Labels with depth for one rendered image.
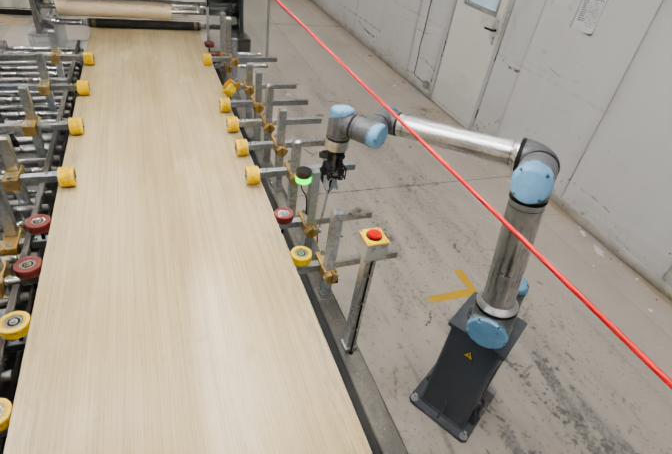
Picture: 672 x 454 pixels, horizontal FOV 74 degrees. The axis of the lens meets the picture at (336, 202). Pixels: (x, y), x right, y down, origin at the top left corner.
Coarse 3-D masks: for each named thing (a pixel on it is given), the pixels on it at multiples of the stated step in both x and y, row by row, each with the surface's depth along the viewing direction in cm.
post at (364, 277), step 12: (360, 264) 136; (372, 264) 132; (360, 276) 137; (372, 276) 137; (360, 288) 138; (360, 300) 142; (360, 312) 144; (348, 324) 151; (360, 324) 150; (348, 336) 152; (348, 348) 155
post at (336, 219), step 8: (336, 208) 154; (336, 216) 153; (336, 224) 155; (328, 232) 160; (336, 232) 157; (328, 240) 161; (336, 240) 160; (328, 248) 162; (336, 248) 162; (328, 256) 163; (336, 256) 165; (328, 264) 166; (320, 288) 176; (328, 288) 174
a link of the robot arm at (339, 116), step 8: (336, 112) 158; (344, 112) 157; (352, 112) 159; (328, 120) 163; (336, 120) 159; (344, 120) 158; (328, 128) 163; (336, 128) 160; (344, 128) 159; (328, 136) 164; (336, 136) 162; (344, 136) 163
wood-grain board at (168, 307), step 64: (128, 64) 293; (192, 64) 308; (128, 128) 224; (192, 128) 233; (64, 192) 177; (128, 192) 182; (192, 192) 188; (256, 192) 194; (64, 256) 149; (128, 256) 153; (192, 256) 157; (256, 256) 161; (64, 320) 129; (128, 320) 132; (192, 320) 135; (256, 320) 138; (64, 384) 114; (128, 384) 116; (192, 384) 118; (256, 384) 121; (320, 384) 123; (64, 448) 102; (128, 448) 104; (192, 448) 105; (256, 448) 107; (320, 448) 109
